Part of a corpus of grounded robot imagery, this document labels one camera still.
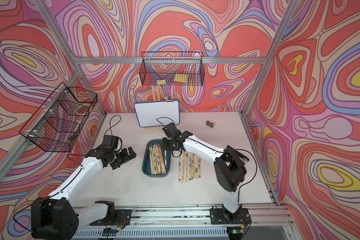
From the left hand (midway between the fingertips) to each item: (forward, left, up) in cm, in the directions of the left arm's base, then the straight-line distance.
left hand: (131, 157), depth 84 cm
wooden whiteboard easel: (+34, -11, +16) cm, 39 cm away
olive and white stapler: (+32, -50, -8) cm, 60 cm away
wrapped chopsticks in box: (0, -14, -9) cm, 17 cm away
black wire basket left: (+7, +34, +20) cm, 40 cm away
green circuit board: (-34, +6, -12) cm, 36 cm away
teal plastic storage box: (0, -7, -8) cm, 11 cm away
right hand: (+5, -19, 0) cm, 20 cm away
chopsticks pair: (0, -20, 0) cm, 20 cm away
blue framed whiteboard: (+30, -13, +6) cm, 33 cm away
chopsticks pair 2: (-3, -28, -9) cm, 29 cm away
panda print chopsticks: (-1, -39, -10) cm, 40 cm away
